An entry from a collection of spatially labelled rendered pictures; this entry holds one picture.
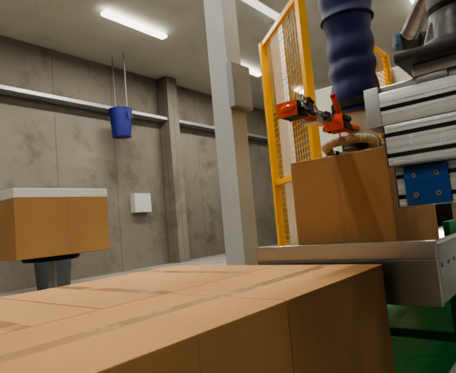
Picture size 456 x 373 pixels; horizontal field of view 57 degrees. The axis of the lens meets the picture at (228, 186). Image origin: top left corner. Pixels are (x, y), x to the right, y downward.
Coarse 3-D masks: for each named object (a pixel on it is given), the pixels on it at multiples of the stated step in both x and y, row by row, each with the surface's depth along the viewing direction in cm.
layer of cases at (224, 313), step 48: (96, 288) 141; (144, 288) 131; (192, 288) 122; (240, 288) 114; (288, 288) 107; (336, 288) 110; (384, 288) 137; (0, 336) 81; (48, 336) 77; (96, 336) 74; (144, 336) 71; (192, 336) 69; (240, 336) 78; (288, 336) 90; (336, 336) 107; (384, 336) 132
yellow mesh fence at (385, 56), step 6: (378, 48) 357; (378, 54) 357; (384, 54) 368; (384, 60) 372; (378, 66) 355; (384, 66) 365; (384, 72) 372; (390, 72) 371; (378, 78) 351; (384, 78) 361; (390, 78) 369; (390, 84) 368
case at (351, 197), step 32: (320, 160) 167; (352, 160) 159; (384, 160) 151; (320, 192) 167; (352, 192) 158; (384, 192) 151; (320, 224) 167; (352, 224) 158; (384, 224) 151; (416, 224) 168
